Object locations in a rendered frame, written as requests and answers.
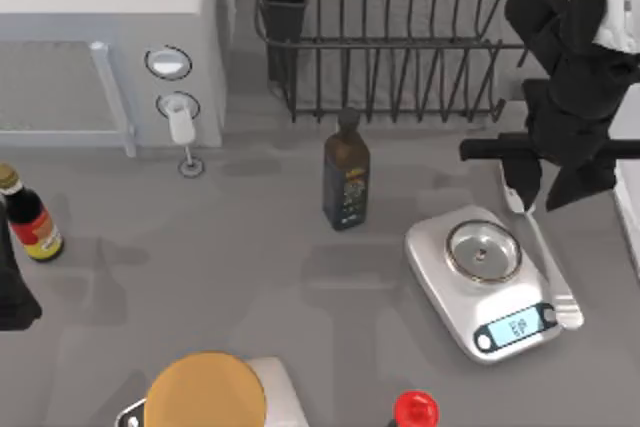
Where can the dark brown oil bottle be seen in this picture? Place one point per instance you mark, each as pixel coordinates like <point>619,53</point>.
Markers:
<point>346,182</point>

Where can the white stemmed glass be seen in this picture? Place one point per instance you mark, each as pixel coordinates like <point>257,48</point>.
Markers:
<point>181,127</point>

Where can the round white microwave knob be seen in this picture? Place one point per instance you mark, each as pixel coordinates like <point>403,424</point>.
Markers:
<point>168,63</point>
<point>170,103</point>

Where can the round tan bread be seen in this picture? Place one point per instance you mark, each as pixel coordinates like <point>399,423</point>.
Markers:
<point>207,392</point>

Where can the pale microwave door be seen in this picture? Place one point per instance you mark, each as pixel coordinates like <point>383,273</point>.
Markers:
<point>60,87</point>

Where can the dark bottle with red label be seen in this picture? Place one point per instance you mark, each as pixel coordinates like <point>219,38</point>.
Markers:
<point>35,227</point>

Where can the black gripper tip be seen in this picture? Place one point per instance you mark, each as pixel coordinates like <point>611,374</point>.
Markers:
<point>12,292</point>

